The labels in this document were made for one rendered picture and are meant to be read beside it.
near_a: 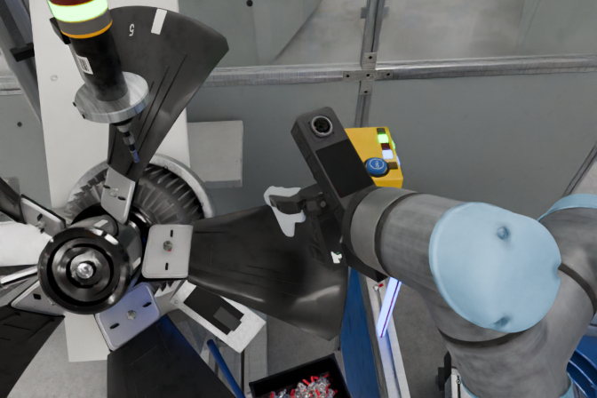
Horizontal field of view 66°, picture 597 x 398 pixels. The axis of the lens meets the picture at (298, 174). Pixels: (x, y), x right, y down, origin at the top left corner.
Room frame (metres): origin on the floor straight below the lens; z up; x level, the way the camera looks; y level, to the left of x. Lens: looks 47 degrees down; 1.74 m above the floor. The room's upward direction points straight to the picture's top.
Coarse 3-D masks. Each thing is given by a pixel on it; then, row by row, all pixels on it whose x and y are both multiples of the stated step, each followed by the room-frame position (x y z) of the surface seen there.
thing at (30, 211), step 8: (24, 200) 0.39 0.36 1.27; (24, 208) 0.40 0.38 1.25; (32, 208) 0.39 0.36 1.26; (40, 208) 0.38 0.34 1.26; (24, 216) 0.40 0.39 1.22; (32, 216) 0.39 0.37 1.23; (48, 216) 0.38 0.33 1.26; (32, 224) 0.40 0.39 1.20; (48, 224) 0.39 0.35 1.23; (56, 224) 0.38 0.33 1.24; (48, 232) 0.39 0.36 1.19; (56, 232) 0.38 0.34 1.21
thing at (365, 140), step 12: (348, 132) 0.75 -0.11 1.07; (360, 132) 0.75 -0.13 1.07; (372, 132) 0.75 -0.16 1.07; (360, 144) 0.71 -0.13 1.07; (372, 144) 0.71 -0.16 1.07; (360, 156) 0.67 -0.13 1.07; (372, 156) 0.67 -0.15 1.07; (396, 156) 0.67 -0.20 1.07; (384, 180) 0.61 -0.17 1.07; (396, 180) 0.61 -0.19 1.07
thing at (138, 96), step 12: (60, 36) 0.37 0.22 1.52; (72, 48) 0.38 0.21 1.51; (84, 84) 0.38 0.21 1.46; (132, 84) 0.38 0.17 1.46; (144, 84) 0.38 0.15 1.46; (84, 96) 0.36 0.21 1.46; (132, 96) 0.36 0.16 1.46; (144, 96) 0.36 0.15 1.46; (84, 108) 0.34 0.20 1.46; (96, 108) 0.34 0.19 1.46; (108, 108) 0.34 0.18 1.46; (120, 108) 0.34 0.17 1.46; (132, 108) 0.35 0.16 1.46; (96, 120) 0.33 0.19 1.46; (108, 120) 0.33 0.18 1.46; (120, 120) 0.34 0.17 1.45
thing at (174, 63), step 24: (120, 24) 0.60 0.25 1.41; (144, 24) 0.57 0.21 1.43; (168, 24) 0.55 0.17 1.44; (192, 24) 0.54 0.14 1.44; (120, 48) 0.57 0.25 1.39; (144, 48) 0.54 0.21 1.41; (168, 48) 0.53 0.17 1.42; (192, 48) 0.51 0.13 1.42; (216, 48) 0.50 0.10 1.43; (144, 72) 0.52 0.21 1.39; (168, 72) 0.50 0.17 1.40; (192, 72) 0.49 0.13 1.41; (168, 96) 0.47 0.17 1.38; (192, 96) 0.46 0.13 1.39; (144, 120) 0.46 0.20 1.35; (168, 120) 0.45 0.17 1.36; (120, 144) 0.46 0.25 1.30; (144, 144) 0.44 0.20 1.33; (120, 168) 0.44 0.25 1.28; (144, 168) 0.41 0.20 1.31
